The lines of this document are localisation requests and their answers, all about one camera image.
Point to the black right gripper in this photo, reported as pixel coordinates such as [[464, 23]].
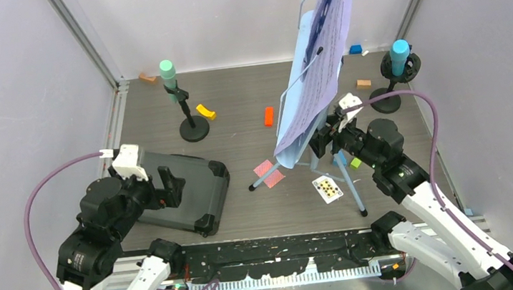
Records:
[[319, 140]]

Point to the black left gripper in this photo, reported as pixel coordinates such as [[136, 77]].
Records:
[[171, 194]]

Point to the sheet music page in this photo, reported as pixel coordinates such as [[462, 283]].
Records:
[[315, 86]]

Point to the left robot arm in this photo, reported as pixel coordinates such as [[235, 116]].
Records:
[[109, 209]]

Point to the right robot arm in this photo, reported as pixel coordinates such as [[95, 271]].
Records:
[[461, 252]]

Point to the blue sloped toy brick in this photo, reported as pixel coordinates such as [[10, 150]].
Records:
[[340, 158]]

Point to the lime green wooden block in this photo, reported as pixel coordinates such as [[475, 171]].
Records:
[[355, 163]]

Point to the grey aluminium carrying case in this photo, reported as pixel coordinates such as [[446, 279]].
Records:
[[203, 196]]

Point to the face up playing card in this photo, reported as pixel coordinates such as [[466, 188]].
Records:
[[327, 189]]

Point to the tan wooden block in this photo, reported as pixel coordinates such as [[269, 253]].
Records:
[[363, 84]]

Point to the black left microphone stand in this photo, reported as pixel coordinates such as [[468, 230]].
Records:
[[193, 128]]

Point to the black microphone stand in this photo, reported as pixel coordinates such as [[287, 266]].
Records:
[[411, 67], [193, 128]]

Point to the yellow curved wooden block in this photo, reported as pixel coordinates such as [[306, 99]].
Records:
[[205, 112]]

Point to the red backed playing card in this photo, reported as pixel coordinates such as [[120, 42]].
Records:
[[268, 173]]

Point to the orange rectangular block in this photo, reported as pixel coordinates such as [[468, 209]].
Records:
[[268, 116]]

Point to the small blue block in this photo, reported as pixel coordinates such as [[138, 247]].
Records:
[[355, 49]]

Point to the black right microphone stand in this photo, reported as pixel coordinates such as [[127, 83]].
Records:
[[411, 67]]

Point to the blue toy microphone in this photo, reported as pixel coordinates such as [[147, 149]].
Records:
[[399, 53]]

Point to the brown wooden block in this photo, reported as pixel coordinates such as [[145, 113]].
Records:
[[147, 79]]

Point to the mint green toy microphone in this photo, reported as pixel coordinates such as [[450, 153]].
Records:
[[168, 78]]

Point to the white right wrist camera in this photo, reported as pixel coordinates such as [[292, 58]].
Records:
[[347, 110]]

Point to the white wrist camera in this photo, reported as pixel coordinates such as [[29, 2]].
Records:
[[347, 110], [128, 162]]

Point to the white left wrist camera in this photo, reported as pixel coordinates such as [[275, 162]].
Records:
[[128, 162]]

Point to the aluminium frame rail left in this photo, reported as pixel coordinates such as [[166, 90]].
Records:
[[82, 29]]

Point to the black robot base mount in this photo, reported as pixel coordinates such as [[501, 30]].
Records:
[[281, 256]]

